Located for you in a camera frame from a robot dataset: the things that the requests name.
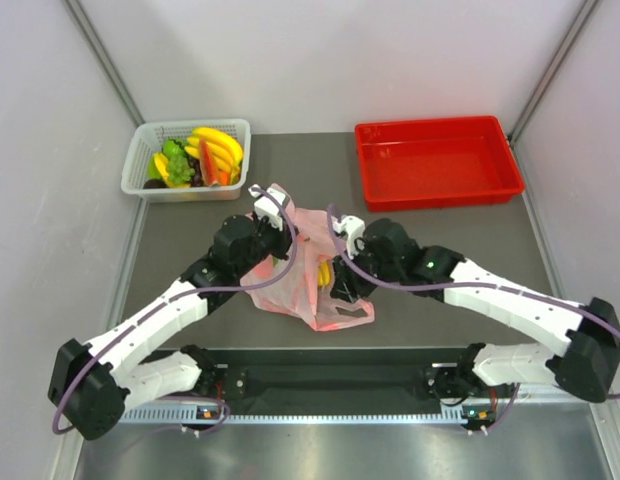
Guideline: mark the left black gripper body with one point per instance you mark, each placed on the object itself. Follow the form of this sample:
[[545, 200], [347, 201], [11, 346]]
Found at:
[[268, 240]]

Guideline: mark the green grape bunch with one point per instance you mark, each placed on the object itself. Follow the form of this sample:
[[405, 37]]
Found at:
[[178, 169]]

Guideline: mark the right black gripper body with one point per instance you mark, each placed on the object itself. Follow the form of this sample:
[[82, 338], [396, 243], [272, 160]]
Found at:
[[364, 286]]

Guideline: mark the watermelon slice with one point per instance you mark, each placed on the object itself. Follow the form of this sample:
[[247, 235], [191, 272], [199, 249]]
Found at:
[[208, 165]]

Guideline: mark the single yellow banana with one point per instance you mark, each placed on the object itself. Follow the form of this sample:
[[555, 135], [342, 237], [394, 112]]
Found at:
[[324, 277]]

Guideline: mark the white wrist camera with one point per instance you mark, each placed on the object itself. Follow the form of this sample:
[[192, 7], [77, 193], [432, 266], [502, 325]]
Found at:
[[349, 230], [270, 207]]

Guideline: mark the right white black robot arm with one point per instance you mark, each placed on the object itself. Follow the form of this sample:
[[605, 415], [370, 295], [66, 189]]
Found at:
[[573, 346]]

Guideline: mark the pink plastic bag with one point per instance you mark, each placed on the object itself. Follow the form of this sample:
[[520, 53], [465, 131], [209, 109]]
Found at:
[[298, 294]]

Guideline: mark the red plastic tray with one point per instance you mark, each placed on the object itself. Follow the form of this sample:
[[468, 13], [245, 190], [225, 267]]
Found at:
[[436, 163]]

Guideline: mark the dark purple grapes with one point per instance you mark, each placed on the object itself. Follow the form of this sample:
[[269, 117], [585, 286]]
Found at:
[[196, 179]]

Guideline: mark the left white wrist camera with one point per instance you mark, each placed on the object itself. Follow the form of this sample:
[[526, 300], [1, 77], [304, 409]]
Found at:
[[270, 207]]

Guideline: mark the white plastic basket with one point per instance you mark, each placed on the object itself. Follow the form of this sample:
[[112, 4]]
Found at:
[[150, 137]]

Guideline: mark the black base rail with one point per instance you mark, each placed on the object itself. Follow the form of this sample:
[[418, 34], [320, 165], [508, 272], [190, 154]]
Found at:
[[334, 381]]

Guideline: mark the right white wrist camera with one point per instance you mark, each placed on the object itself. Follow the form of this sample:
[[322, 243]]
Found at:
[[349, 230]]

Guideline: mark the yellow banana bunch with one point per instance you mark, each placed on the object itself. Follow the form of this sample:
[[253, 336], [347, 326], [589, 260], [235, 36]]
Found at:
[[226, 150]]

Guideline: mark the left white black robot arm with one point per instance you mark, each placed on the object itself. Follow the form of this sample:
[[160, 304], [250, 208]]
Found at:
[[87, 385]]

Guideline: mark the green apple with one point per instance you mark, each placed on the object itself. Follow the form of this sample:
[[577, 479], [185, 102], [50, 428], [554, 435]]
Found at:
[[173, 147]]

